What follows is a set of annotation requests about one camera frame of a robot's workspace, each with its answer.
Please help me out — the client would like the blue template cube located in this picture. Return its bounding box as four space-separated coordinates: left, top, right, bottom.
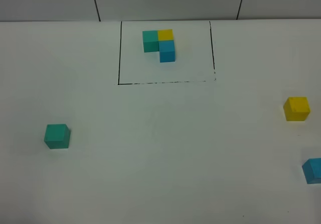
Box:
159 40 176 63

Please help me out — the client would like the green template cube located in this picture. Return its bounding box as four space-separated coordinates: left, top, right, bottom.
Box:
142 31 159 53

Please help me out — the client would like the yellow template cube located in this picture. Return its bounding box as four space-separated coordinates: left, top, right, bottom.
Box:
157 29 174 41

